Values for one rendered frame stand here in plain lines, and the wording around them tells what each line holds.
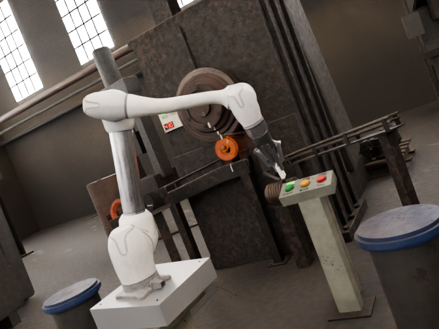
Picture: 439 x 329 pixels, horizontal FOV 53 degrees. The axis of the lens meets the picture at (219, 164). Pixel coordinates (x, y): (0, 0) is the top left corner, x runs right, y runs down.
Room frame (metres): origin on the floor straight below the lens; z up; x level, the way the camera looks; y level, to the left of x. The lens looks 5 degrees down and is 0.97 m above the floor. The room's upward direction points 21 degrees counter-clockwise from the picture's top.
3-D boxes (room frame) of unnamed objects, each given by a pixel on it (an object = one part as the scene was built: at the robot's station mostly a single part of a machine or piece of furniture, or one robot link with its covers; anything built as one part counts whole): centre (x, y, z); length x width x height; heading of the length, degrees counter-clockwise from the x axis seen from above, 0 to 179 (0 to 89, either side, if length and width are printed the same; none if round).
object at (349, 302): (1.87, -0.31, 0.31); 0.24 x 0.16 x 0.62; 61
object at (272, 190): (2.57, -0.30, 0.27); 0.22 x 0.13 x 0.53; 61
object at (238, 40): (3.22, -0.29, 0.88); 1.08 x 0.73 x 1.76; 61
